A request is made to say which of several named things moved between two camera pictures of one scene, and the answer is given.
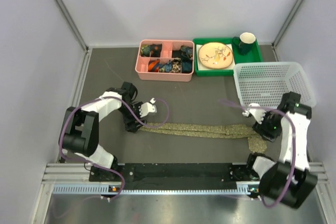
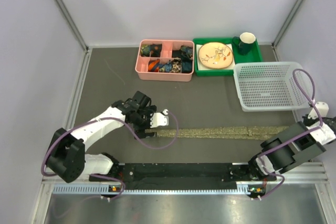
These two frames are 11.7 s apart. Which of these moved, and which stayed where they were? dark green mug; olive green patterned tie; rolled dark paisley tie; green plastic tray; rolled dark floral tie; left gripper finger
Moved: left gripper finger; olive green patterned tie
Stayed: rolled dark floral tie; dark green mug; rolled dark paisley tie; green plastic tray
